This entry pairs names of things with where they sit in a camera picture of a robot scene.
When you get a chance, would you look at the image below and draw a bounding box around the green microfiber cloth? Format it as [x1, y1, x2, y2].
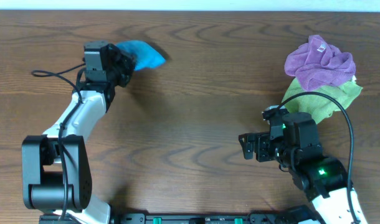
[285, 81, 363, 124]

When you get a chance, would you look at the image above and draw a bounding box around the blue microfiber cloth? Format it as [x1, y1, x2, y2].
[116, 40, 166, 71]

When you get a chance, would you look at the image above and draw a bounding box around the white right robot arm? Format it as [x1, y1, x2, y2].
[239, 131, 367, 223]

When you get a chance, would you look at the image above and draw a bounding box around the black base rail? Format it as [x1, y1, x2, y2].
[109, 205, 324, 224]

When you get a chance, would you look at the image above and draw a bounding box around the purple microfiber cloth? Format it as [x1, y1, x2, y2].
[284, 35, 356, 91]

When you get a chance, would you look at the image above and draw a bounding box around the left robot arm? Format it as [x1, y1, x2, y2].
[22, 41, 136, 223]

